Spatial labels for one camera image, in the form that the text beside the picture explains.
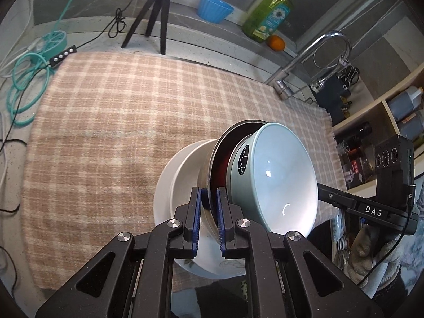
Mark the blue plastic bowl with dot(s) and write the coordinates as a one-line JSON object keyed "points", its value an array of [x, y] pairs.
{"points": [[215, 8]]}

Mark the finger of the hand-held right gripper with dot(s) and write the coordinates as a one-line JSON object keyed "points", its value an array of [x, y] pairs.
{"points": [[334, 198]]}

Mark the pink floral white plate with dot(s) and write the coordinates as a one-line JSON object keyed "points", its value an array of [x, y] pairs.
{"points": [[163, 198]]}

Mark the plaid cloth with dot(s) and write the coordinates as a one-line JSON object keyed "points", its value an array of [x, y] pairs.
{"points": [[116, 132]]}

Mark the large steel bowl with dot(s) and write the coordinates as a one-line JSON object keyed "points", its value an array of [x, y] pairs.
{"points": [[221, 142]]}

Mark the orange fruit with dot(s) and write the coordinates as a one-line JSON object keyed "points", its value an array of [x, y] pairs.
{"points": [[276, 43]]}

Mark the black power strip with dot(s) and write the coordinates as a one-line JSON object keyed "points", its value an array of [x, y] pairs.
{"points": [[63, 56]]}

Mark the chrome faucet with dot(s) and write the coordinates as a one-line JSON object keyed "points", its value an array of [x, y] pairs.
{"points": [[288, 69]]}

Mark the green dish soap bottle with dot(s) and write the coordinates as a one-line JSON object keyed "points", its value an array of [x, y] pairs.
{"points": [[268, 20]]}

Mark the large plastic jug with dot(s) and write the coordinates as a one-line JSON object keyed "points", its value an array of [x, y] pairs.
{"points": [[407, 101], [412, 126]]}

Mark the black scissors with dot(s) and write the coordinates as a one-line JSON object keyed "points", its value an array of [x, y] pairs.
{"points": [[349, 74]]}

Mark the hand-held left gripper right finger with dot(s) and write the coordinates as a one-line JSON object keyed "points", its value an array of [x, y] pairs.
{"points": [[221, 225]]}

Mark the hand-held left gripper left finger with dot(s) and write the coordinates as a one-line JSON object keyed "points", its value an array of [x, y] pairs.
{"points": [[196, 222]]}

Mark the person's right forearm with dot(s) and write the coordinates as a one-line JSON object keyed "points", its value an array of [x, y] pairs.
{"points": [[397, 271]]}

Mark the black tripod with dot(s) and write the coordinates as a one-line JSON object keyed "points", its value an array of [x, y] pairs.
{"points": [[163, 16]]}

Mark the small red steel bowl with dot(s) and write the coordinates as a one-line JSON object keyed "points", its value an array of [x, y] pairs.
{"points": [[222, 169]]}

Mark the grey plant print plate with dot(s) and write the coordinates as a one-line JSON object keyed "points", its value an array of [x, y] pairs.
{"points": [[188, 172]]}

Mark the red printed box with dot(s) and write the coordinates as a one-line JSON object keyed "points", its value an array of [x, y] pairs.
{"points": [[359, 172]]}

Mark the dark knife block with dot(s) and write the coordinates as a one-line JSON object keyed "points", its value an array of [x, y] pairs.
{"points": [[333, 102]]}

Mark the person's right hand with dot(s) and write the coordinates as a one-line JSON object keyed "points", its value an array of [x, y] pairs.
{"points": [[364, 251]]}

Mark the dark glass bottle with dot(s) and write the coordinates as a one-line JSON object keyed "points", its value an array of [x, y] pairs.
{"points": [[364, 131]]}

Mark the light blue ceramic bowl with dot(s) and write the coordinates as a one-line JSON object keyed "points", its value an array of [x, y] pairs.
{"points": [[281, 179]]}

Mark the wooden shelf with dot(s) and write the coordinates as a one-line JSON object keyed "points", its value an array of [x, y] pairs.
{"points": [[377, 106]]}

